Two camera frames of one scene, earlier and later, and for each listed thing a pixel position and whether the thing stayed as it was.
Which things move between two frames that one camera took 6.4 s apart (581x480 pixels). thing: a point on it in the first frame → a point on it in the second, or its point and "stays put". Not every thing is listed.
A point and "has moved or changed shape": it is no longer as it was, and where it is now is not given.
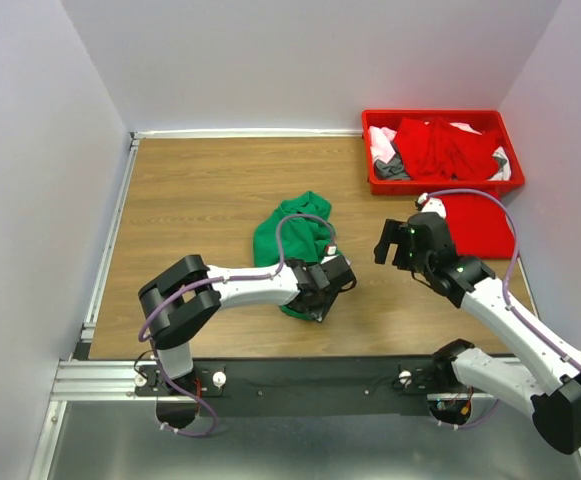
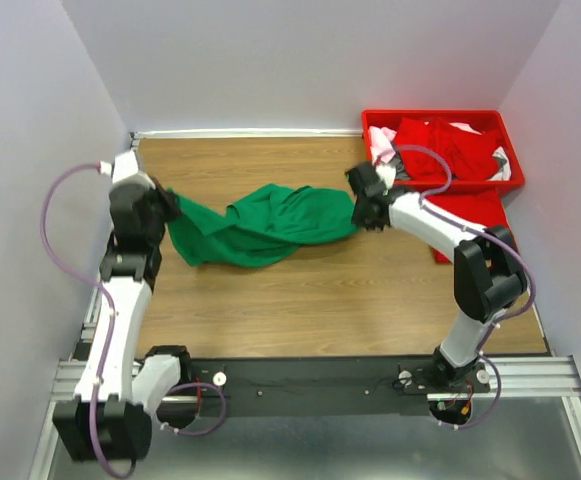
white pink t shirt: [381, 143] stays put
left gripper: [331, 293] → [159, 203]
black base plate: [339, 386] stays put
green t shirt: [303, 240] has moved or changed shape
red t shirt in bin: [439, 150] stays put
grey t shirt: [393, 170] stays put
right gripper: [400, 242] → [366, 212]
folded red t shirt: [481, 226] stays put
